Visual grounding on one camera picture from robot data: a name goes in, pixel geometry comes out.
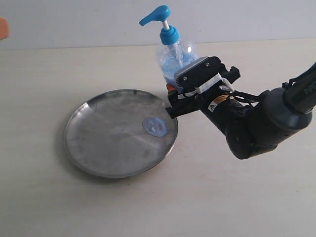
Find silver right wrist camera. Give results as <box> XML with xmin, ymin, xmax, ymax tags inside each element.
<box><xmin>174</xmin><ymin>56</ymin><xmax>221</xmax><ymax>93</ymax></box>

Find blue pump lotion bottle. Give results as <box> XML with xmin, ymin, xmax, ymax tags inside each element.
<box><xmin>139</xmin><ymin>5</ymin><xmax>198</xmax><ymax>92</ymax></box>

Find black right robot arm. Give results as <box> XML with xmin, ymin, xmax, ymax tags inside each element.
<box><xmin>166</xmin><ymin>57</ymin><xmax>316</xmax><ymax>159</ymax></box>

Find blue soap blob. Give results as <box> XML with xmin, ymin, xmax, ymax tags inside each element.
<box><xmin>142</xmin><ymin>118</ymin><xmax>168</xmax><ymax>137</ymax></box>

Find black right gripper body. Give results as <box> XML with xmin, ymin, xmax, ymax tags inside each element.
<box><xmin>166</xmin><ymin>63</ymin><xmax>240</xmax><ymax>119</ymax></box>

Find round stainless steel plate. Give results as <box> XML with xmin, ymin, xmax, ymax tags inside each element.
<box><xmin>63</xmin><ymin>89</ymin><xmax>178</xmax><ymax>179</ymax></box>

